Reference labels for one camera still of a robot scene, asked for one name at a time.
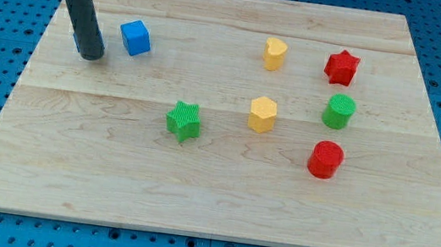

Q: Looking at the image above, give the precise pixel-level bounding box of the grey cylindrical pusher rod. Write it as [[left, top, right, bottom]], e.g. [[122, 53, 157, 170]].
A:
[[65, 0, 105, 61]]

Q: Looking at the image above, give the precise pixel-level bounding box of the yellow heart block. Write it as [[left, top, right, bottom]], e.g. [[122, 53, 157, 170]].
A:
[[262, 37, 289, 71]]

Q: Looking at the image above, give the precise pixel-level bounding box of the light wooden board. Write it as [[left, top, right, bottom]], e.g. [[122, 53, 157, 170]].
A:
[[0, 0, 441, 247]]

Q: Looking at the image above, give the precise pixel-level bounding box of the green cylinder block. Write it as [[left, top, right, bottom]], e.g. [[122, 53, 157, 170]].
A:
[[321, 94, 356, 129]]

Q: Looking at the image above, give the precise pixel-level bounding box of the green star block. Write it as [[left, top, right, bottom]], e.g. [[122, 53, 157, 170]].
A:
[[166, 100, 201, 143]]

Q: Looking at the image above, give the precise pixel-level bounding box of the red star block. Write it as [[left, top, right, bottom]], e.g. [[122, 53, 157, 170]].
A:
[[324, 49, 361, 86]]

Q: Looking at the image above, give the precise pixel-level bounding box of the yellow hexagon block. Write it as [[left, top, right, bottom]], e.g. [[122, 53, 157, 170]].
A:
[[247, 96, 278, 133]]

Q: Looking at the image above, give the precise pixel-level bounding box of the blue cube block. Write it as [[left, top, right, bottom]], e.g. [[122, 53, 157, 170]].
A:
[[120, 20, 151, 56]]

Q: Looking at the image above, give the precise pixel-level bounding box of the red cylinder block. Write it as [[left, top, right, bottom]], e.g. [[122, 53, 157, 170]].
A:
[[306, 140, 345, 179]]

